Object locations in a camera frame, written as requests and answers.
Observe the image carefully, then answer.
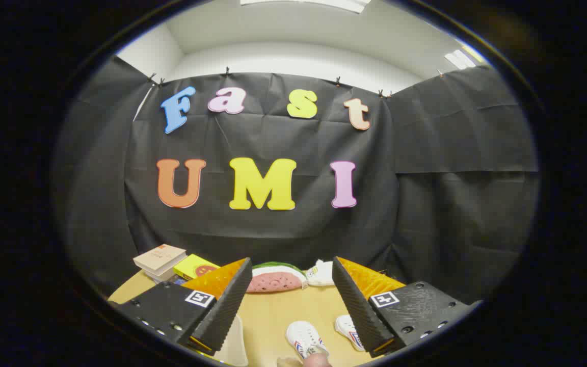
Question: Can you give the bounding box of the white striped shoe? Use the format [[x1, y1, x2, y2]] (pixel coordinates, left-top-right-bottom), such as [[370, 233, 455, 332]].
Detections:
[[335, 314, 366, 352], [286, 321, 331, 360]]

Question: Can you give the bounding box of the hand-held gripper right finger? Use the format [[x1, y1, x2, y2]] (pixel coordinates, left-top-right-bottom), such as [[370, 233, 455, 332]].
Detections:
[[332, 256, 483, 358]]

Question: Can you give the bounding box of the long ceiling light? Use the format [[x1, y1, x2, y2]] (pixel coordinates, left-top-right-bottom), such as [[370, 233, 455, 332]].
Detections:
[[240, 0, 371, 14]]

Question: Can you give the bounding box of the small ceiling light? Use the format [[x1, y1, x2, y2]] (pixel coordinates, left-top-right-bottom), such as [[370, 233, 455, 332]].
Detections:
[[445, 47, 484, 70]]

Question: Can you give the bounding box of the yellow book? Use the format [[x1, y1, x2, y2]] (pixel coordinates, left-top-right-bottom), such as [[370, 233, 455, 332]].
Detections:
[[173, 254, 220, 281]]

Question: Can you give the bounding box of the white plush toy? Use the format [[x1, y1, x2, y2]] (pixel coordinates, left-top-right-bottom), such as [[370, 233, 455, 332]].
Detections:
[[305, 259, 336, 286]]

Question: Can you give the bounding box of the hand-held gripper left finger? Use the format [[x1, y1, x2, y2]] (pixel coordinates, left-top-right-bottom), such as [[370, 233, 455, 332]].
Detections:
[[112, 257, 253, 356]]

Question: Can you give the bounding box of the white storage box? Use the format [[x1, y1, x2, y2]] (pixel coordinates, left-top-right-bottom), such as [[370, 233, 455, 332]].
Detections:
[[218, 315, 249, 367]]

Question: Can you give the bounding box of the watermelon slice plush toy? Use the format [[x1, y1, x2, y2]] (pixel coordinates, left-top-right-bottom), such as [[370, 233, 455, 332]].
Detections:
[[247, 261, 308, 294]]

